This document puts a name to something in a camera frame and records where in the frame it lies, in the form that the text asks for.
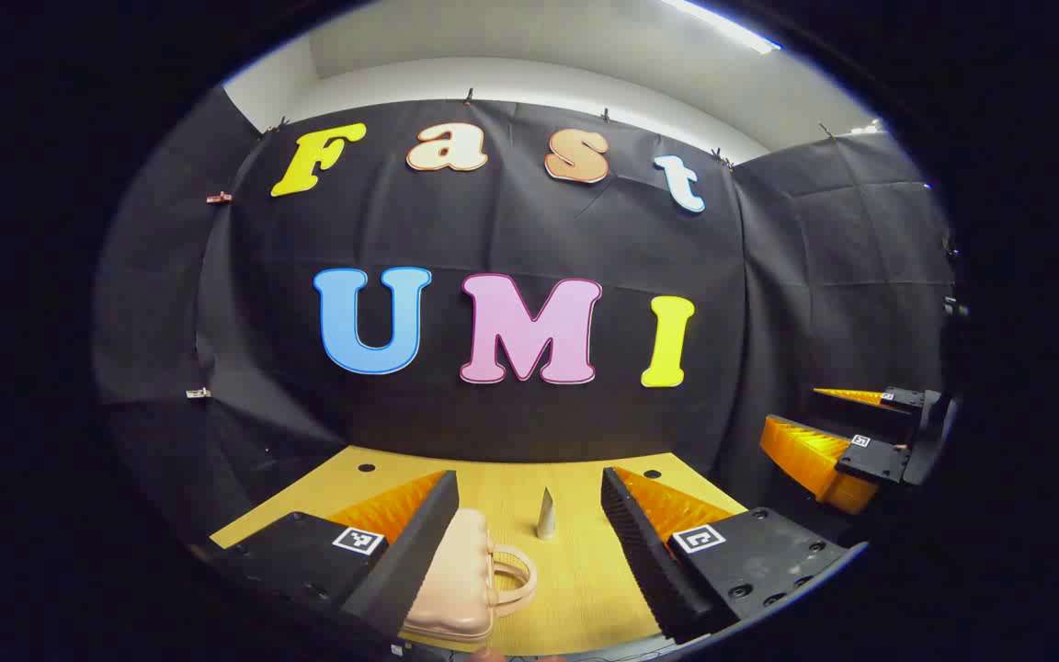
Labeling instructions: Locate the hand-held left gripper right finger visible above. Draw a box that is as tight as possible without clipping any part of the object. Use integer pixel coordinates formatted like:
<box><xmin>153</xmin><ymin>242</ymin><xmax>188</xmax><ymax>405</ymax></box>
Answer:
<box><xmin>599</xmin><ymin>466</ymin><xmax>865</xmax><ymax>645</ymax></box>

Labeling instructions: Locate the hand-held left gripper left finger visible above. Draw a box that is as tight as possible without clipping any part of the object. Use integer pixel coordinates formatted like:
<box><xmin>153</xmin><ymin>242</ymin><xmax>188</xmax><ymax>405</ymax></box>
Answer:
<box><xmin>194</xmin><ymin>469</ymin><xmax>461</xmax><ymax>645</ymax></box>

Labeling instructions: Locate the black backdrop cloth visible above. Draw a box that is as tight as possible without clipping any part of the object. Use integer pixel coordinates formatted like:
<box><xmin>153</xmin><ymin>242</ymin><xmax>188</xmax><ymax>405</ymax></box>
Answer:
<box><xmin>93</xmin><ymin>87</ymin><xmax>958</xmax><ymax>543</ymax></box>

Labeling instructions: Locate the pink suitcase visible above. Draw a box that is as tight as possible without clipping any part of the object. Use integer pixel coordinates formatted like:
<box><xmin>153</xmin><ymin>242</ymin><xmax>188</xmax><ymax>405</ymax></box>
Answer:
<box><xmin>401</xmin><ymin>508</ymin><xmax>538</xmax><ymax>643</ymax></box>

